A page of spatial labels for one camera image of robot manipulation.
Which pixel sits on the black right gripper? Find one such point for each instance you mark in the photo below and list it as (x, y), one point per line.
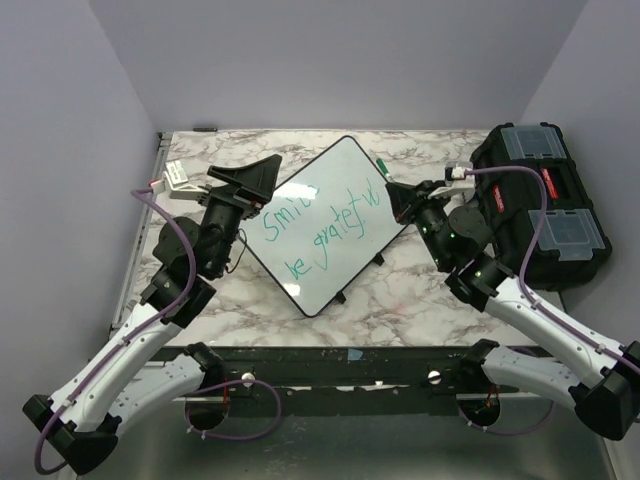
(407, 200)

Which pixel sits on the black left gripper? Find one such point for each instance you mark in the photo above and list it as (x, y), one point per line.
(257, 183)

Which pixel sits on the green white marker pen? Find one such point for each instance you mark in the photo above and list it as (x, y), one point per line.
(384, 170)

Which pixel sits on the black framed whiteboard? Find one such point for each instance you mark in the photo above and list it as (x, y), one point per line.
(324, 226)

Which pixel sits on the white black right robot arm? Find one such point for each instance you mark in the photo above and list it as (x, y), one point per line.
(595, 376)

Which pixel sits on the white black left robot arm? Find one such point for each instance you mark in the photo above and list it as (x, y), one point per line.
(84, 419)

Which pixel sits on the black plastic toolbox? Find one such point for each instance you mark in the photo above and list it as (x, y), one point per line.
(572, 245)

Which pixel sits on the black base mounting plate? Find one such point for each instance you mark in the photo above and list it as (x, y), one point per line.
(342, 381)

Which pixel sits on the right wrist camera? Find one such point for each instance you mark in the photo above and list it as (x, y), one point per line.
(457, 181)

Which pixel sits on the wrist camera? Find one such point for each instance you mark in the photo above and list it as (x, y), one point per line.
(175, 183)
(457, 181)

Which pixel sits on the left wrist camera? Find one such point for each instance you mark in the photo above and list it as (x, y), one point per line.
(175, 183)

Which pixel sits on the aluminium rail left edge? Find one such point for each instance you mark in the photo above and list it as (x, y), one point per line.
(125, 299)

